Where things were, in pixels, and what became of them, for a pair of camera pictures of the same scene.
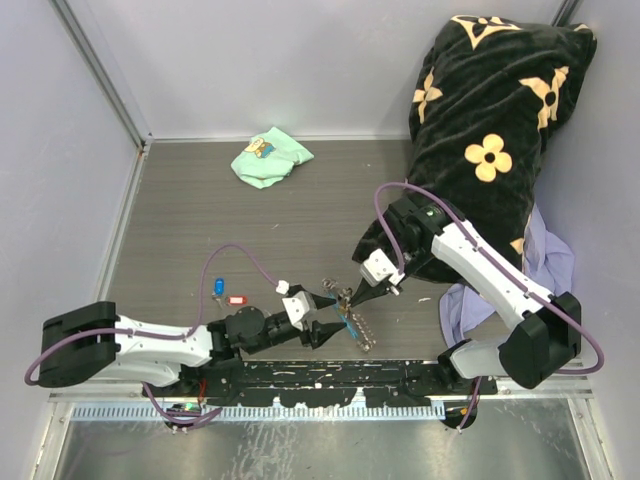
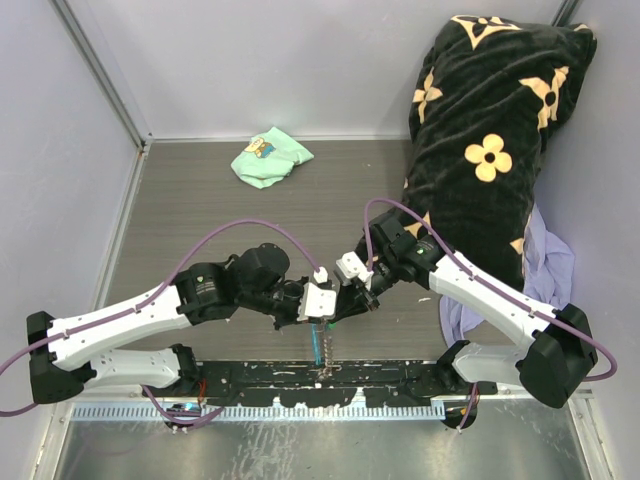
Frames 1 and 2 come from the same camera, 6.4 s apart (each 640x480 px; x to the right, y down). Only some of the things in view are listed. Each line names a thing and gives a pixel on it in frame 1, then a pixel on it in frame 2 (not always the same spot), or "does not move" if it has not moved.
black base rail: [314, 383] does not move
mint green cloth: [268, 158] does not move
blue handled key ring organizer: [341, 298] to [323, 349]
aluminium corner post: [82, 25] does not move
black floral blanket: [480, 119] does not move
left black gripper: [319, 332] to [298, 285]
